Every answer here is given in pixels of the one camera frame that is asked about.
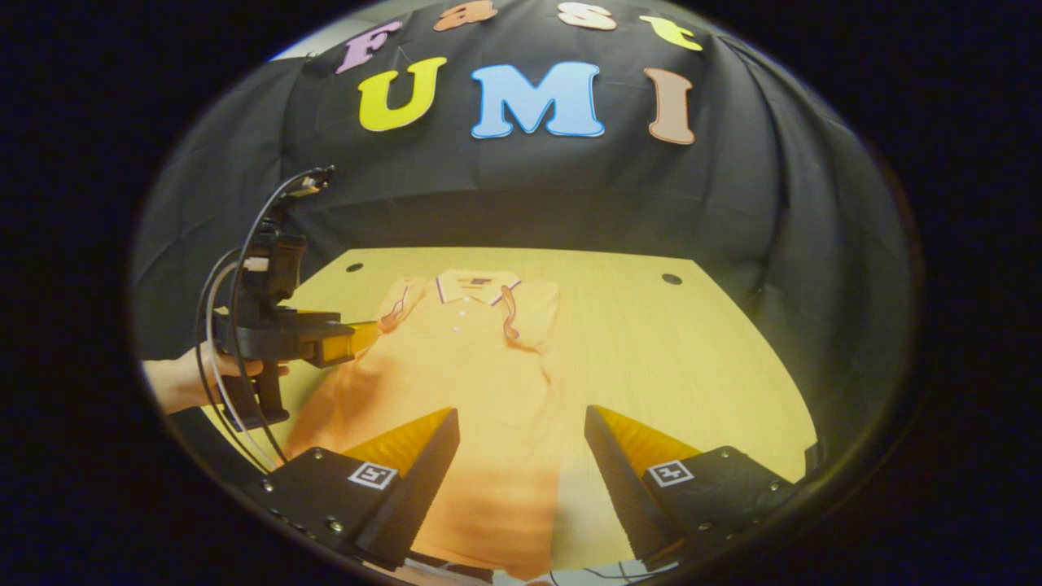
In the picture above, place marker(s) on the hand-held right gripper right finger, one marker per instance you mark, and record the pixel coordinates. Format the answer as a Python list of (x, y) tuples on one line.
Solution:
[(623, 488)]

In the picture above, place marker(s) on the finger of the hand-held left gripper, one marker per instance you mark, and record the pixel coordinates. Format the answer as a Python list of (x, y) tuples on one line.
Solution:
[(350, 342)]

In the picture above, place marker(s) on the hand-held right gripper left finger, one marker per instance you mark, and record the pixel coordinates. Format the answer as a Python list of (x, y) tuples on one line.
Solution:
[(419, 488)]

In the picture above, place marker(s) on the orange T-shirt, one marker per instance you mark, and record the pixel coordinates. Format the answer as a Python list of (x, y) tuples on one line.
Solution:
[(456, 366)]

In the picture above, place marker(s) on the black backdrop cloth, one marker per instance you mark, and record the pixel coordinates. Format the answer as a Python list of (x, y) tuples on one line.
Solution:
[(570, 195)]

